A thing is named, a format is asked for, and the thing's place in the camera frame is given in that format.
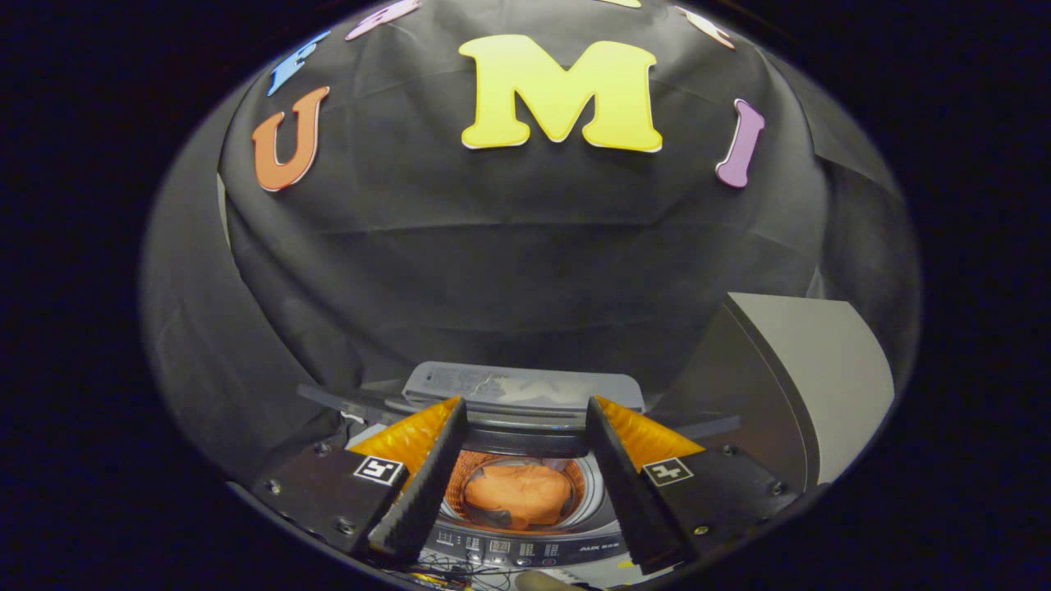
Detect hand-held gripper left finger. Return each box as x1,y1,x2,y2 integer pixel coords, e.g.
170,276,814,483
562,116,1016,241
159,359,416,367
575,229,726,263
250,396,470,567

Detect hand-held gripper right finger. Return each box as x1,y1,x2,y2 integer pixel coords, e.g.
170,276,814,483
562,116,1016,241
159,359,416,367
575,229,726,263
585,395,801,575

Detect orange polo shirt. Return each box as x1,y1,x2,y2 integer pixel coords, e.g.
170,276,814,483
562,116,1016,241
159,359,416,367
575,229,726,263
464,464,573,529

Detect dark grey washing machine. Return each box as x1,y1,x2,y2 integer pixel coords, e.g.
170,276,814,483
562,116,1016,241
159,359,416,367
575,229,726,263
345,410,658,567

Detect grey cabinet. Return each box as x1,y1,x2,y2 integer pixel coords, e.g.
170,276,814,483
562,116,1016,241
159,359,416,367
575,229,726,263
653,293,896,493

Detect thin black floor cables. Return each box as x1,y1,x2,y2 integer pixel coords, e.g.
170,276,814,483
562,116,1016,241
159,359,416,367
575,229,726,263
411,554,514,589

